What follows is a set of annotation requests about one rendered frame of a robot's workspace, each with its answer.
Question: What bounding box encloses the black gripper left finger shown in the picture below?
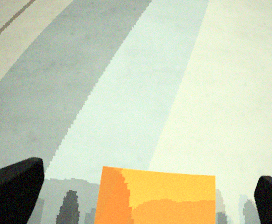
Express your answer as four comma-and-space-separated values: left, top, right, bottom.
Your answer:
0, 157, 44, 224

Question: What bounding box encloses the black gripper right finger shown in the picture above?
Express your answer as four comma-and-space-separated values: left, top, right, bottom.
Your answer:
253, 175, 272, 224

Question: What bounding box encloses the orange block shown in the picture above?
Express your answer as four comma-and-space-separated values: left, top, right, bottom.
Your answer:
95, 167, 216, 224

